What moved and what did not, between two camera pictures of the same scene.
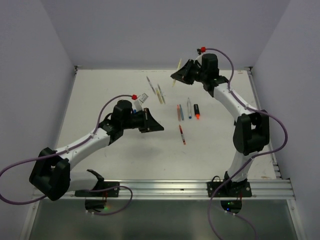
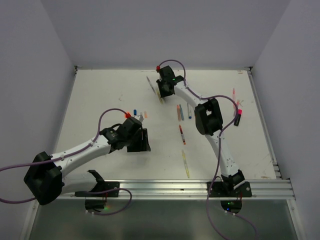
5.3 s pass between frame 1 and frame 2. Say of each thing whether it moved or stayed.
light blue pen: stayed
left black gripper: moved
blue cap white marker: stayed
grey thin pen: stayed
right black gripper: moved
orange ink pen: stayed
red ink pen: stayed
